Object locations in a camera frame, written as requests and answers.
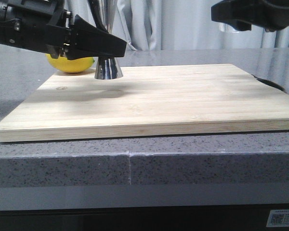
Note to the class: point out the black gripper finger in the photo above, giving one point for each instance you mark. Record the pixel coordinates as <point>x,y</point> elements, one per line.
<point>272,15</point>

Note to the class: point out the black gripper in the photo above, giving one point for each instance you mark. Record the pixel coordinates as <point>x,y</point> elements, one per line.
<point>43,26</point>

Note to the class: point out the steel double jigger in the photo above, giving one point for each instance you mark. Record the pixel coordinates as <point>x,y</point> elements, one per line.
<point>107,66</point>

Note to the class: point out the yellow lemon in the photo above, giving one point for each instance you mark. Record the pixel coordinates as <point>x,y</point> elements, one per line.
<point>70,66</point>

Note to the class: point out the grey curtain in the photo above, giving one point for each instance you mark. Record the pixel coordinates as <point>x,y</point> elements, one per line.
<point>184,25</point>

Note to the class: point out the black cutting board loop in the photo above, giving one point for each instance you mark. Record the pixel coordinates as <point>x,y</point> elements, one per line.
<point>270,83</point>

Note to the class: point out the wooden cutting board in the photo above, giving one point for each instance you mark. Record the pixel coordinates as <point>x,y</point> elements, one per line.
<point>148,101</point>

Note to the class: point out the white QR code sticker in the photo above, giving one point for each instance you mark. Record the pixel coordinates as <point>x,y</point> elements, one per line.
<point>278,218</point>

